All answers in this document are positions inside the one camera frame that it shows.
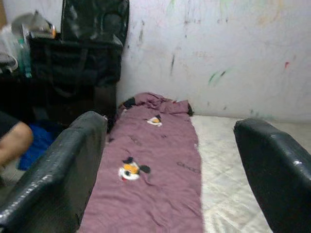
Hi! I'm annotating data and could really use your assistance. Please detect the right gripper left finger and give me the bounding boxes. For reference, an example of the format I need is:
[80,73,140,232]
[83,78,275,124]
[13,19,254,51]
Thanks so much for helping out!
[0,111,108,233]

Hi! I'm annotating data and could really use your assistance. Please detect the pink cartoon print blanket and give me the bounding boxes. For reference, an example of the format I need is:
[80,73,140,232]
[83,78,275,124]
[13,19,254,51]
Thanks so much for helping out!
[79,92,205,233]

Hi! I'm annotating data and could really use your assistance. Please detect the person in black dress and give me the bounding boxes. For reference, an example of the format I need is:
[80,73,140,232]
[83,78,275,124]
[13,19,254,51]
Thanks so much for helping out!
[0,110,34,187]

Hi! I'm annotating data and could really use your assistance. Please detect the blue plastic container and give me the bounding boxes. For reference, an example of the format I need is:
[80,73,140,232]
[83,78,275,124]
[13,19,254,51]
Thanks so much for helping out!
[18,120,58,170]

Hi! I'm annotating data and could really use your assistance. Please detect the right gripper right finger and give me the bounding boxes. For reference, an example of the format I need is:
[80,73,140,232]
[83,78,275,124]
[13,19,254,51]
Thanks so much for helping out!
[233,118,311,233]

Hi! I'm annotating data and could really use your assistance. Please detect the tall glossy black bag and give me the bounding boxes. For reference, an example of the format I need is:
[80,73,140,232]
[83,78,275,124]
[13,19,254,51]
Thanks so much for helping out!
[60,0,130,49]

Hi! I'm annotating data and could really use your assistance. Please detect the black bag with white print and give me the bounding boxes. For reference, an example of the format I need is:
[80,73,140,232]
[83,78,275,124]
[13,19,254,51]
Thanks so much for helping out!
[29,36,122,132]

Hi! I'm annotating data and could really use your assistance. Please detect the grey quilted mattress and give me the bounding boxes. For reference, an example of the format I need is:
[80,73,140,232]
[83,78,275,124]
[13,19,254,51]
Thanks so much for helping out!
[190,115,311,233]

